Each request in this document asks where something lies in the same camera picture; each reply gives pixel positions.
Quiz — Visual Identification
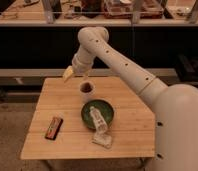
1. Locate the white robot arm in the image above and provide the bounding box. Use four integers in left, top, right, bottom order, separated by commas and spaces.
72, 27, 198, 171

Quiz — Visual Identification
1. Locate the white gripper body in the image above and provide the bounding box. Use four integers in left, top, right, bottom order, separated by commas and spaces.
72, 54, 92, 75

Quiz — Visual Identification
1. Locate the clear plastic bottle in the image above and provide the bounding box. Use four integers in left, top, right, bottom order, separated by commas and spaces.
90, 106, 108, 134

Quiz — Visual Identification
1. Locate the wooden folding table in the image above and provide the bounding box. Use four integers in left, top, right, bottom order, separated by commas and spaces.
20, 77, 155, 160

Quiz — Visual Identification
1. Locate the long wooden shelf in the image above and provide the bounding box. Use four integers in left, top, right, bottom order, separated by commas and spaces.
0, 0, 198, 27

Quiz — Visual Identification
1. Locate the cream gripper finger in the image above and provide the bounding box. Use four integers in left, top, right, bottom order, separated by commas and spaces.
83, 74, 89, 82
63, 66, 74, 82

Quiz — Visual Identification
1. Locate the clear plastic packet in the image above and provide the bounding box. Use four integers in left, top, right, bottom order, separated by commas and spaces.
92, 133, 112, 148

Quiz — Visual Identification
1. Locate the green bowl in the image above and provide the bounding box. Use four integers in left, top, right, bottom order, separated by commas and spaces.
81, 99, 114, 130

